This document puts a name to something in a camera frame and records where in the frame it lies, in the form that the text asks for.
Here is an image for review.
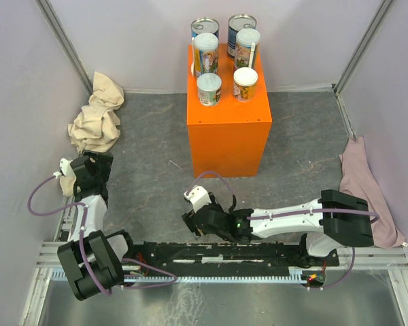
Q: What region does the grey lid can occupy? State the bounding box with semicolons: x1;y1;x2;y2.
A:
197;73;222;107

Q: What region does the white lid small can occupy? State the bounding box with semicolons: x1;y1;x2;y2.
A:
233;67;258;101

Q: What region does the yellow labelled can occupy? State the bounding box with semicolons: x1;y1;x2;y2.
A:
192;33;219;78

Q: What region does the blue tall tin can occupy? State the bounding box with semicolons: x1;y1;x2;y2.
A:
190;17;220;37

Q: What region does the colourful can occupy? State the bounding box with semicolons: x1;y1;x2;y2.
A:
234;29;260;71

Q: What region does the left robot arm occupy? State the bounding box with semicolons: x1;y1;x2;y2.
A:
57;151;137;301

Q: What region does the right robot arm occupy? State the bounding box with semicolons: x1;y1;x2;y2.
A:
183;186;379;266

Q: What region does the orange box counter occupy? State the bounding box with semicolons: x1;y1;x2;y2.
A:
187;43;273;177

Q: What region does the beige crumpled cloth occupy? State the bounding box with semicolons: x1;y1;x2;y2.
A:
59;71;126;197

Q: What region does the mauve crumpled cloth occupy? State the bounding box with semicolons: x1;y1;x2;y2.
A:
339;136;405;249

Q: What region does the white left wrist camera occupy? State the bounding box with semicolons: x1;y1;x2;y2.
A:
53;158;75;179

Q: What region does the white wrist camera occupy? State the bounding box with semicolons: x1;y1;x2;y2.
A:
53;158;75;179
184;185;211;213

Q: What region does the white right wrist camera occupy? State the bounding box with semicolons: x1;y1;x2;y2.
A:
184;185;211;213

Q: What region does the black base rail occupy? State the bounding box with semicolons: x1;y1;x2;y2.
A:
129;242;339;278

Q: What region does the light blue cable duct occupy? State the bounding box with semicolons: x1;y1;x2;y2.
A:
53;261;308;288

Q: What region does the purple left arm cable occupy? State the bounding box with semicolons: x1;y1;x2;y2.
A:
27;174;114;297

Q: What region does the aluminium frame post left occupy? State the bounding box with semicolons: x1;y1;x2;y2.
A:
35;0;92;94

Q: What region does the aluminium frame post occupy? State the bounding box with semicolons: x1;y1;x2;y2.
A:
35;0;92;94
333;0;395;96

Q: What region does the aluminium frame post right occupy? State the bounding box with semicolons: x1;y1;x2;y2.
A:
333;0;395;96

